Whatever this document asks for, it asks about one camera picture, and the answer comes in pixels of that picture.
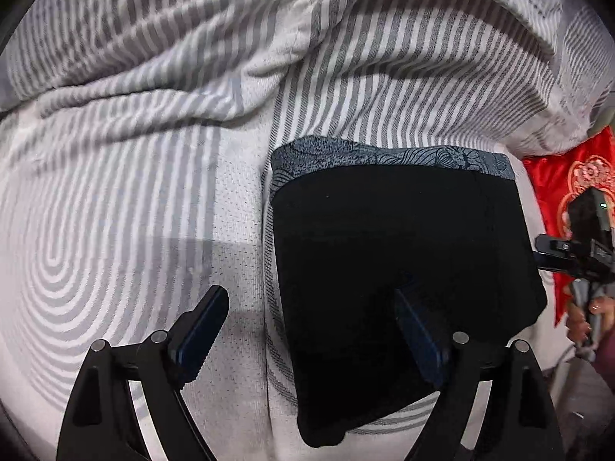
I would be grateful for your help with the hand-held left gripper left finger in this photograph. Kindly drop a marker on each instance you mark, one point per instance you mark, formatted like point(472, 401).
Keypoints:
point(202, 338)

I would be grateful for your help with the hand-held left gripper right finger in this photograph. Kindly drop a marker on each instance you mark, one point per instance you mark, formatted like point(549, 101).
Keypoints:
point(423, 343)

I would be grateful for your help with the black shorts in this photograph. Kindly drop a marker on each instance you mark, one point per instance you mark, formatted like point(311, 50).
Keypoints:
point(403, 259)

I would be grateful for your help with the person's right hand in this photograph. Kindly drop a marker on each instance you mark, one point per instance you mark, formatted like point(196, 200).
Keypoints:
point(584, 326)

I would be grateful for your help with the red cloth with gold print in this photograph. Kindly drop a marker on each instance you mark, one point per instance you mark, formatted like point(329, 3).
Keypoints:
point(552, 192)

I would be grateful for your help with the grey white striped bed sheet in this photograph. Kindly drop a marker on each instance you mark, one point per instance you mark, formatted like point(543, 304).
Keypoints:
point(144, 249)

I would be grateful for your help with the light grey rumpled quilt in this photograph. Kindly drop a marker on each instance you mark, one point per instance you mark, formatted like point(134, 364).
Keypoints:
point(288, 33)

